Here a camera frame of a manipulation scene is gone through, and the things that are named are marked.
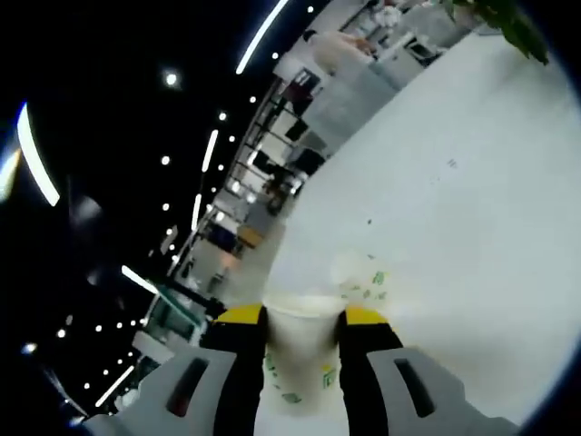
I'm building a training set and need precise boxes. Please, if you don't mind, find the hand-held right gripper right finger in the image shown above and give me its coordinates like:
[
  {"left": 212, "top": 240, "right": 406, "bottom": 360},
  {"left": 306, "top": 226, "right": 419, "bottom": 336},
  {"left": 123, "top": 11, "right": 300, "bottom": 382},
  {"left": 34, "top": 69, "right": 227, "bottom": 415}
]
[{"left": 338, "top": 306, "right": 518, "bottom": 436}]

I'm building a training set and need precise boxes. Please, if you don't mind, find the printed white paper cup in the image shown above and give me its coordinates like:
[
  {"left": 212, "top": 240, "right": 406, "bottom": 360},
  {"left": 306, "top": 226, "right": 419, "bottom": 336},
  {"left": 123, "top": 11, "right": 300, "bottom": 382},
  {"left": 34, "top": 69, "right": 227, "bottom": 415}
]
[
  {"left": 330, "top": 252, "right": 391, "bottom": 306},
  {"left": 254, "top": 292, "right": 350, "bottom": 419}
]

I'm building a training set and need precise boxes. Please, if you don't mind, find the potted green plant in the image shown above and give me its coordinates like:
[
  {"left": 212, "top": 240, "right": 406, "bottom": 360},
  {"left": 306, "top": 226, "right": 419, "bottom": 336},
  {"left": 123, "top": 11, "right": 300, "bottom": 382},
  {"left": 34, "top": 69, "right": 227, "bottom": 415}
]
[{"left": 447, "top": 0, "right": 550, "bottom": 67}]

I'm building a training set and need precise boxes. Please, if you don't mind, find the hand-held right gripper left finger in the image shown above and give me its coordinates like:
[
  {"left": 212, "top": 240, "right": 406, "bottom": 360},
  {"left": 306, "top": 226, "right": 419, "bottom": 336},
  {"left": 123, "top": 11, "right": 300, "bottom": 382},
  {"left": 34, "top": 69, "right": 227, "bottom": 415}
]
[{"left": 84, "top": 304, "right": 269, "bottom": 436}]

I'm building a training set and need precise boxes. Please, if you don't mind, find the curved ceiling light strip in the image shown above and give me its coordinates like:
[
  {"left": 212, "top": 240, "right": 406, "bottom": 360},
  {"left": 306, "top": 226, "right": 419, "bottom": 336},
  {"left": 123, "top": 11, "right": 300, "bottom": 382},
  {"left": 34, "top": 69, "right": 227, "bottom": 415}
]
[{"left": 235, "top": 0, "right": 291, "bottom": 76}]

